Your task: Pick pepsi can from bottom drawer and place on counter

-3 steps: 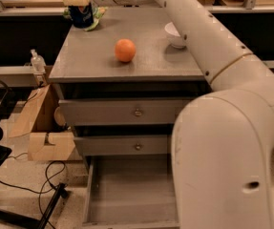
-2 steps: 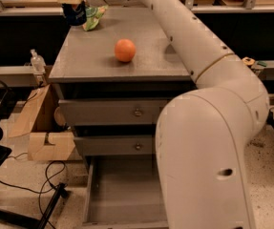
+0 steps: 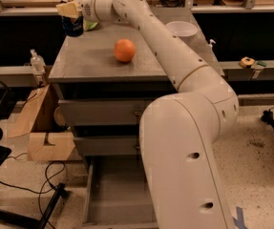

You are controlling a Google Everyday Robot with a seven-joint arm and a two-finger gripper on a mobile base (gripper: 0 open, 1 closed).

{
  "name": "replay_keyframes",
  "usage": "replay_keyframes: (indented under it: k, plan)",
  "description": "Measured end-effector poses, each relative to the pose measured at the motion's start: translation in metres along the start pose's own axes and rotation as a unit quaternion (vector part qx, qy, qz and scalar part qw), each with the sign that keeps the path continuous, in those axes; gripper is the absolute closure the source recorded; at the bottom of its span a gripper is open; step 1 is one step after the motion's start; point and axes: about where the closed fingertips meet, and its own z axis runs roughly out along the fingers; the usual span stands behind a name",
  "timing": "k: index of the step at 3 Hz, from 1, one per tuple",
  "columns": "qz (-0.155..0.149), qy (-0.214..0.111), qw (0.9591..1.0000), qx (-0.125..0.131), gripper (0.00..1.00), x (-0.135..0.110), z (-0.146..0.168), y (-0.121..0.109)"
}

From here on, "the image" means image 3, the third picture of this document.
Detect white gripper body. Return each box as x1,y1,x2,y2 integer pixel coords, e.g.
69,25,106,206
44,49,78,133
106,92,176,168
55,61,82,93
80,0,116,22

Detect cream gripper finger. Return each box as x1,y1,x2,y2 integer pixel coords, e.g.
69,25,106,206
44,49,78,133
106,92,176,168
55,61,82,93
56,1,81,18

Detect dark pepsi can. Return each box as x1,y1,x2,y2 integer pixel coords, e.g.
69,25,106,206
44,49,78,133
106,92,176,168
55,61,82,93
60,0,85,38

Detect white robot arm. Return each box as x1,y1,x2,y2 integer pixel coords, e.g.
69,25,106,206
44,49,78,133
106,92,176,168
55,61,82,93
76,0,239,229

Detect grey drawer cabinet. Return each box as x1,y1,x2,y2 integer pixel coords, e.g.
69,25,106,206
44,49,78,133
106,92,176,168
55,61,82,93
48,7,225,164

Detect grey top drawer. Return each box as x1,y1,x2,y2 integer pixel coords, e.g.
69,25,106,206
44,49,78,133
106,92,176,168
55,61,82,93
58,99,152,126

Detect grey middle drawer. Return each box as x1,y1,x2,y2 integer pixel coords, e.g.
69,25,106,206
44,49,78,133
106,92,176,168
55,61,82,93
74,135,139,156

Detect grey open bottom drawer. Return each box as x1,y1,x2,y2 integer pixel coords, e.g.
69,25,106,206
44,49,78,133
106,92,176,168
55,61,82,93
82,155,158,229

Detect green chip bag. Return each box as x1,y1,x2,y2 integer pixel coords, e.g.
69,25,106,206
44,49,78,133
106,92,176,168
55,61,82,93
83,19,97,31

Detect orange fruit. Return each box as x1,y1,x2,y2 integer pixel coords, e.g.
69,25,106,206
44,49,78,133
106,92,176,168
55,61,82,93
114,39,136,63

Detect clear sanitizer bottle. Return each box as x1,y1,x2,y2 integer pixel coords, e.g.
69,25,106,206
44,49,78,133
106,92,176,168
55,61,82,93
31,50,46,73

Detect white bowl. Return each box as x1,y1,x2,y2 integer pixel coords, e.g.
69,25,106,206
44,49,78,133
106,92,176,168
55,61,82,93
166,21,198,44

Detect small white pump bottle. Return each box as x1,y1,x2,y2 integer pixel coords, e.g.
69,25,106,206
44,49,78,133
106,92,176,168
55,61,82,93
208,39,216,50

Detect cardboard box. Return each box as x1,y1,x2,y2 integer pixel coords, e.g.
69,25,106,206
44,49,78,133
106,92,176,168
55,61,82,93
8,85,81,161

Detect green marker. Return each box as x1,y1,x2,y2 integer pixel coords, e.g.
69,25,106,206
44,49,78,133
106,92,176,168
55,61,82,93
257,61,266,67

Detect black stand frame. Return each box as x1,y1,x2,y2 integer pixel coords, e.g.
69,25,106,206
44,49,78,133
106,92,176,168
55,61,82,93
0,80,68,229

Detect black floor cable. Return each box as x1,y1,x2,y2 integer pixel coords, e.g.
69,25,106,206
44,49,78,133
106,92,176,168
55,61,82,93
0,152,68,229

